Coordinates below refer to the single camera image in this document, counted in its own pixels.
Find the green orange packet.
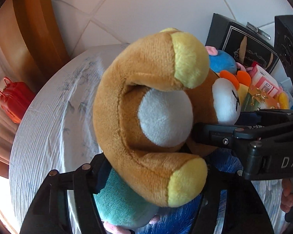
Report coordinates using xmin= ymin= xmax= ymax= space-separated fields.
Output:
xmin=242 ymin=85 xmax=279 ymax=113

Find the black gift box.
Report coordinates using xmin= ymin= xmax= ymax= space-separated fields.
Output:
xmin=205 ymin=13 xmax=280 ymax=75

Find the teal plush toy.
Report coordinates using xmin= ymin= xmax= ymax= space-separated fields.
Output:
xmin=93 ymin=168 xmax=162 ymax=234

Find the white curtain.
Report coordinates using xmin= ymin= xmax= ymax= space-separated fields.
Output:
xmin=0 ymin=24 xmax=17 ymax=166

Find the blue feather duster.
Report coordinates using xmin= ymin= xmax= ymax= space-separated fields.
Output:
xmin=159 ymin=149 xmax=245 ymax=234

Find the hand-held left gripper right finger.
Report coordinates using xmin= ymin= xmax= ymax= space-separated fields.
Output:
xmin=189 ymin=166 xmax=275 ymax=234

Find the red toy suitcase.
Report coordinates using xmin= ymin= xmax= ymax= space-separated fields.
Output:
xmin=0 ymin=77 xmax=36 ymax=124

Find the small pink box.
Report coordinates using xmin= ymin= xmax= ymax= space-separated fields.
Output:
xmin=250 ymin=65 xmax=284 ymax=97

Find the blue plush toy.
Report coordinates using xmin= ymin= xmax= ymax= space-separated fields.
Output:
xmin=208 ymin=51 xmax=237 ymax=73

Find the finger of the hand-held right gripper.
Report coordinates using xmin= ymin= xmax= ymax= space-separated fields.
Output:
xmin=193 ymin=123 xmax=259 ymax=150
xmin=240 ymin=110 xmax=293 ymax=127

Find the white cloth-covered round desktop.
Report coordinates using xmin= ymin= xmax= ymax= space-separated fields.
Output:
xmin=8 ymin=44 xmax=293 ymax=234

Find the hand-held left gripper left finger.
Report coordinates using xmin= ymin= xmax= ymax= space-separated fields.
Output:
xmin=20 ymin=153 xmax=110 ymax=234

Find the orange plush toy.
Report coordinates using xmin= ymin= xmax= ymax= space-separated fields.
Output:
xmin=220 ymin=70 xmax=251 ymax=103

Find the brown bear plush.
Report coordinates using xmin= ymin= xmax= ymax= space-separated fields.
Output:
xmin=92 ymin=27 xmax=242 ymax=208

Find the wooden door frame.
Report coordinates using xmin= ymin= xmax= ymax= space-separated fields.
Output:
xmin=12 ymin=0 xmax=71 ymax=61

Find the black metal clip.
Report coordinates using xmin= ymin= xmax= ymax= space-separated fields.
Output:
xmin=245 ymin=22 xmax=270 ymax=39

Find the person's right hand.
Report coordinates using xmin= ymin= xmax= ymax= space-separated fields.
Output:
xmin=280 ymin=178 xmax=293 ymax=214

